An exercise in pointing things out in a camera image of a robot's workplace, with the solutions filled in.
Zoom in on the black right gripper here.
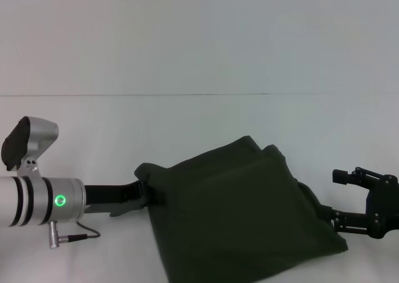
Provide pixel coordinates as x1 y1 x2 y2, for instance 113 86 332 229
323 166 399 240

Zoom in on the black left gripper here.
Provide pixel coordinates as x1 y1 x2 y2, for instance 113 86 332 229
83 179 168 218

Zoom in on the dark green t-shirt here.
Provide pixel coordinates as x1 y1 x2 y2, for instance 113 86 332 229
133 135 349 283

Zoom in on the left arm cable with connector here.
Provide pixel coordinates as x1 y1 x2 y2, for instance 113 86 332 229
47 220 102 249

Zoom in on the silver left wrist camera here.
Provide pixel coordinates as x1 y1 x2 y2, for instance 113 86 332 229
1 116 59 176

